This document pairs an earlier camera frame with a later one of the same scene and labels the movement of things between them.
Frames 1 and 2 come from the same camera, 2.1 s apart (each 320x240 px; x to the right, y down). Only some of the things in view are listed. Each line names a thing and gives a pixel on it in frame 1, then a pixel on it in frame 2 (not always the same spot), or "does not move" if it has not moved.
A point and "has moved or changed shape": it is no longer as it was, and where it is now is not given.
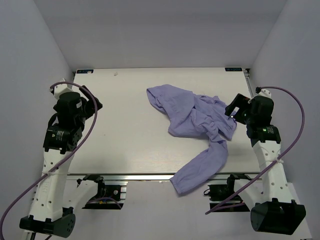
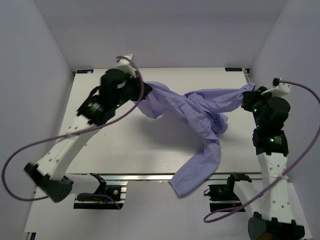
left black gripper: (89, 104) -> (133, 77)
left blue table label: (84, 71) does not move
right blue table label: (233, 69) does not move
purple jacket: (194, 115) has moved or changed shape
